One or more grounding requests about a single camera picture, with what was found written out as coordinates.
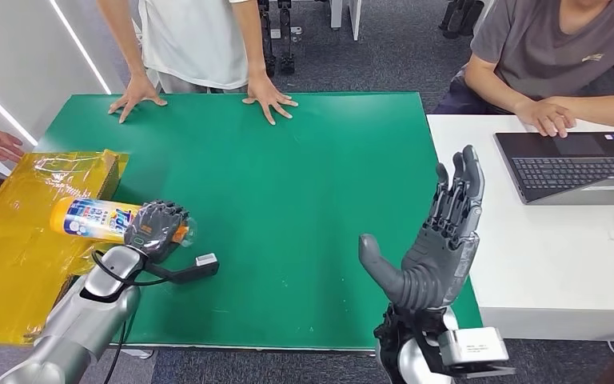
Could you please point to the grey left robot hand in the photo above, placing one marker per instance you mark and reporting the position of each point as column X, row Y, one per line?
column 153, row 228

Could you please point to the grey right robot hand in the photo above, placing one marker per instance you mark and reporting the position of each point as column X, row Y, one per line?
column 434, row 265

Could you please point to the orange bottle with label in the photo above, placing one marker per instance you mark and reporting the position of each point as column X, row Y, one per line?
column 90, row 220

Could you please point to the white desk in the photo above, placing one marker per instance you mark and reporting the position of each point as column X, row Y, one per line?
column 540, row 254

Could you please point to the standing person's right hand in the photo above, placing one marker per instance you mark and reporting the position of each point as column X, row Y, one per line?
column 136, row 94

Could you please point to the standing person's hand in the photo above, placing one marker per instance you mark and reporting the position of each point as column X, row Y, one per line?
column 265, row 96
column 136, row 94

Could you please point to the green table mat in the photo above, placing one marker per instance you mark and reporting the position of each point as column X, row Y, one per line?
column 286, row 185

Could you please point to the yellow plastic wrapped box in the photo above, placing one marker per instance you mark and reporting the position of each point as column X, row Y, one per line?
column 10, row 265

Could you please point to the dark grey laptop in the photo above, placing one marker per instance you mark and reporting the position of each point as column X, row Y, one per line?
column 572, row 167

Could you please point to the standing person's left hand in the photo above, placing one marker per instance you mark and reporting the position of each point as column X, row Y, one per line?
column 265, row 96

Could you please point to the seated person's hand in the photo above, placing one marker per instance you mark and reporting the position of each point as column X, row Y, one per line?
column 545, row 115

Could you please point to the standing person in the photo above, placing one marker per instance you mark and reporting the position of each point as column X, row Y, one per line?
column 196, row 37

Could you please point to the black robot leg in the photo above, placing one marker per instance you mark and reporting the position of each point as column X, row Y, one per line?
column 285, row 37
column 267, row 37

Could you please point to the seated person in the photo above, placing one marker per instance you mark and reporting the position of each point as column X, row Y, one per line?
column 545, row 48

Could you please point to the black equipment on floor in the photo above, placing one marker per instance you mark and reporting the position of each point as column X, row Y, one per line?
column 463, row 18

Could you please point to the white furniture leg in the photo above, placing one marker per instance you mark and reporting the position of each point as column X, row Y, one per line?
column 354, row 16

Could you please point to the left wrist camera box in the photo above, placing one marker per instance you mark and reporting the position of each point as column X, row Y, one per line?
column 206, row 262

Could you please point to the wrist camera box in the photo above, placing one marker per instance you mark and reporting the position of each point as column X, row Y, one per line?
column 206, row 262
column 471, row 344

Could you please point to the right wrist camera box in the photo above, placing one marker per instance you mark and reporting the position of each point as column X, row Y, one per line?
column 471, row 344

